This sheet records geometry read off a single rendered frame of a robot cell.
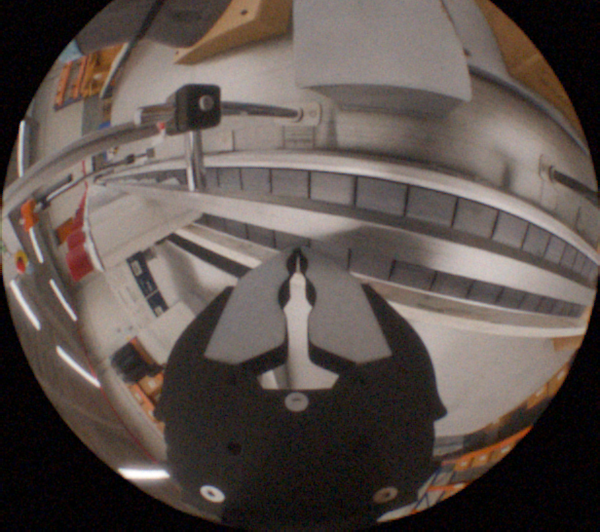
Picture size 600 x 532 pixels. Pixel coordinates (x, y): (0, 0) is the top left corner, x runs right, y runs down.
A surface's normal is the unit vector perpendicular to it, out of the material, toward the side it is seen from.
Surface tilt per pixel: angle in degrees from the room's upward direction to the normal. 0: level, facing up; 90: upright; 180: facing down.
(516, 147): 0
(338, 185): 0
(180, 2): 69
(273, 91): 0
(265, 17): 90
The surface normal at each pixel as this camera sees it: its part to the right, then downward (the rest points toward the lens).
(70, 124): 0.86, 0.34
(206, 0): 0.51, 0.77
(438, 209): -0.49, 0.40
